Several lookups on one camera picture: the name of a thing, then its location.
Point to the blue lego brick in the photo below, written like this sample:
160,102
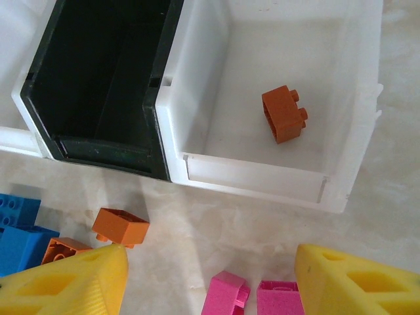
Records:
16,210
23,249

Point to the black plastic bin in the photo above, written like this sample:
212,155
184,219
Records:
82,65

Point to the pink lego brick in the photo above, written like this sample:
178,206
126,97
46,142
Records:
223,295
279,300

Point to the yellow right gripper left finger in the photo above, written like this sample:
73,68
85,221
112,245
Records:
98,288

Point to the white plastic bin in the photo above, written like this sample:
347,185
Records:
229,98
16,49

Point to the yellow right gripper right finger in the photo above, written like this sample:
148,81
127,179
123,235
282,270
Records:
318,282

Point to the orange lego brick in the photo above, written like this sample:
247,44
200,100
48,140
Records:
118,226
282,115
62,251

